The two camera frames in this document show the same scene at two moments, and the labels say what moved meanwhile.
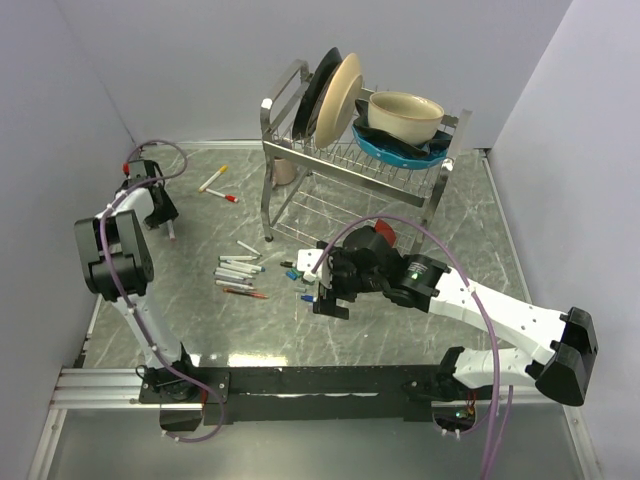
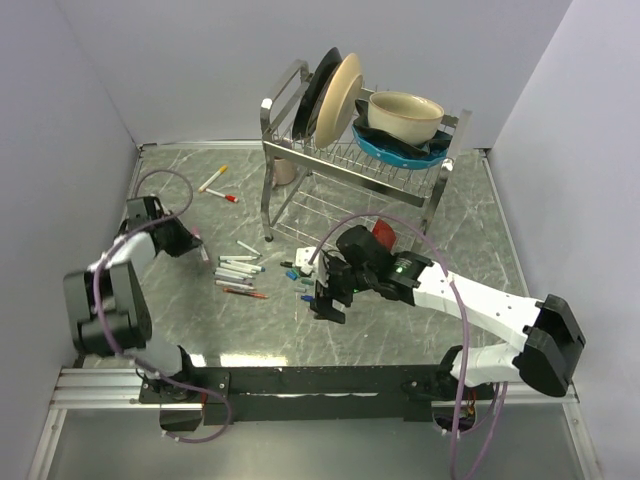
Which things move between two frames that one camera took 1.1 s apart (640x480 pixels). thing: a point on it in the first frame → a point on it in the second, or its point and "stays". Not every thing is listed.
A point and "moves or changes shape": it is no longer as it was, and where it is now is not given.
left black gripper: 169,212 → 186,242
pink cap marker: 170,230 moves or changes shape
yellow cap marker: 222,170 stays
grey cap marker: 231,278 stays
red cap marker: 229,197 stays
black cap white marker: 248,247 stays
